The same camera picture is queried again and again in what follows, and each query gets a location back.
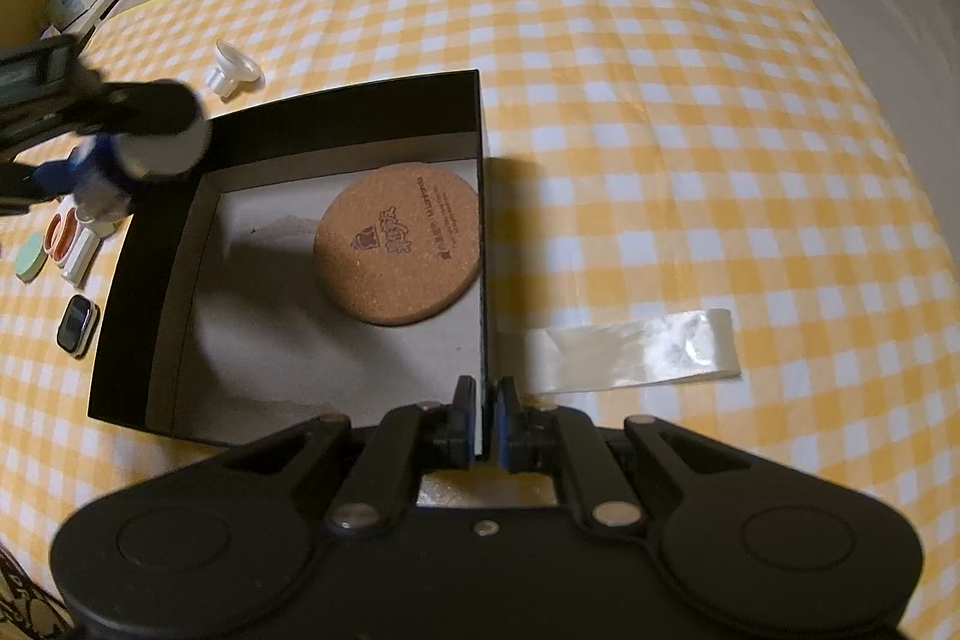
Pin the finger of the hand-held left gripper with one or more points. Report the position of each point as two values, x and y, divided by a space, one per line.
67 174
135 102

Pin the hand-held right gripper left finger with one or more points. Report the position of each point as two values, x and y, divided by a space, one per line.
459 419

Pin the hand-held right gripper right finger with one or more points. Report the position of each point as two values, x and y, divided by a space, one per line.
504 422

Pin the dark blue white bottle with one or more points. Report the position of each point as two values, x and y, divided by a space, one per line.
161 154

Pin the orange white contact lens case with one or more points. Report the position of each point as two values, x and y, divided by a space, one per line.
71 239

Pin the green round disc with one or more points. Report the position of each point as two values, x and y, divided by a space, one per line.
31 257

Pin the silver smartwatch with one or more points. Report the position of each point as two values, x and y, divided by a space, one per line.
78 325

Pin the black cardboard box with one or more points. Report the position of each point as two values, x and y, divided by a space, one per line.
142 310

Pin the white plastic suction cup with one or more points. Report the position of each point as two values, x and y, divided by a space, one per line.
232 66

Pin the clear plastic bag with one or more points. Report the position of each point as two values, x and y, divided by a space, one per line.
637 347

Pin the round cork coaster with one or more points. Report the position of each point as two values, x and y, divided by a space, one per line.
397 250

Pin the yellow checked cloth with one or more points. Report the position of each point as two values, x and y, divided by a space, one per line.
675 123

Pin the patterned cloth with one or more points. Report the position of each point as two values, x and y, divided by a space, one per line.
26 599

